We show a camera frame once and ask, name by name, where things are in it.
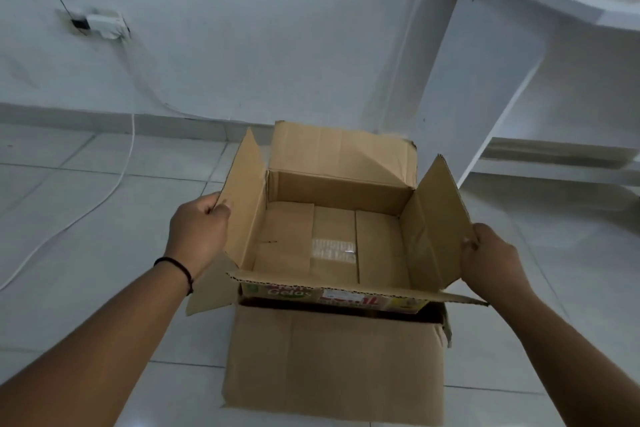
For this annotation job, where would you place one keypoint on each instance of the person's left hand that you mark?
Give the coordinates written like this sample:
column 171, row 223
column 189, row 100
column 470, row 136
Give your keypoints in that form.
column 197, row 236

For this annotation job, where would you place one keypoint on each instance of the person's right hand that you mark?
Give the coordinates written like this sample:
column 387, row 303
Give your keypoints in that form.
column 492, row 266

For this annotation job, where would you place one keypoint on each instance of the large plain cardboard box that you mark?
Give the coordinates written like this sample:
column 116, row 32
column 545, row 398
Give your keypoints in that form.
column 335, row 361

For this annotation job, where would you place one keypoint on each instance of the black plug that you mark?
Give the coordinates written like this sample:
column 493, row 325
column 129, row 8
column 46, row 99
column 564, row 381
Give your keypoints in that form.
column 80, row 24

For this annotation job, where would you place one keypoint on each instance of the white wall plug adapter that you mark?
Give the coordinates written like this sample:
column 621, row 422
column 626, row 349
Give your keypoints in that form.
column 107, row 25

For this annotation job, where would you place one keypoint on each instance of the person's right forearm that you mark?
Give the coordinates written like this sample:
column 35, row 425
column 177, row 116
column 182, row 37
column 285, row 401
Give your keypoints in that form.
column 575, row 366

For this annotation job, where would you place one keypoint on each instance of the black wristband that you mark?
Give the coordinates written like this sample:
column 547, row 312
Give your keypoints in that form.
column 185, row 271

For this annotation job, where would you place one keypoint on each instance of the person's left forearm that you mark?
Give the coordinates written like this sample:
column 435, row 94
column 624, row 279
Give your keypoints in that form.
column 90, row 351

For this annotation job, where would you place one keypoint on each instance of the white wooden desk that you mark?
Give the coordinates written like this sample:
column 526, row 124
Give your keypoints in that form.
column 475, row 66

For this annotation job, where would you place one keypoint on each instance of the cardboard box with white label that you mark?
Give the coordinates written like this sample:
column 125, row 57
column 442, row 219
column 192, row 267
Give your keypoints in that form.
column 345, row 156

